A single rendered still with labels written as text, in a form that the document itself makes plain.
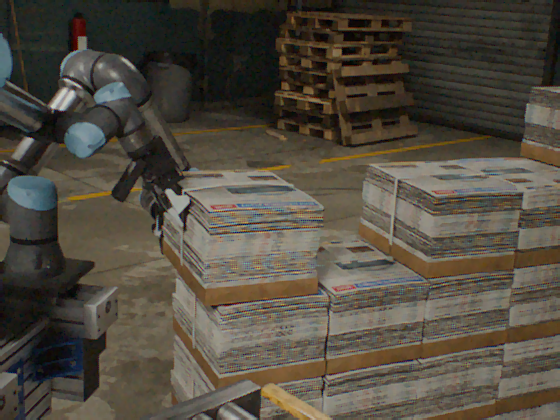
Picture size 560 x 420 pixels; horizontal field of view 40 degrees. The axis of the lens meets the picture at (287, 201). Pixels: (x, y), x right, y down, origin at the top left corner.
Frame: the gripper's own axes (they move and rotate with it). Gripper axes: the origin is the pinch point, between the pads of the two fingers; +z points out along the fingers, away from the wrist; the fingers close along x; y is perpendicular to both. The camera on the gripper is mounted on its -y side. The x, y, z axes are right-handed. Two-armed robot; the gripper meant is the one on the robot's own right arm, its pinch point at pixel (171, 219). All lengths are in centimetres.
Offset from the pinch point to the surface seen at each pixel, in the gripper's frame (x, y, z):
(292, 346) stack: -18.5, 8.0, 37.7
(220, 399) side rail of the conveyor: -53, -15, 13
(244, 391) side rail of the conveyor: -52, -10, 16
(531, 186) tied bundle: -15, 88, 42
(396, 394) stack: -19, 27, 70
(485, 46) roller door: 573, 483, 268
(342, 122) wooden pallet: 522, 259, 231
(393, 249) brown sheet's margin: -1, 49, 43
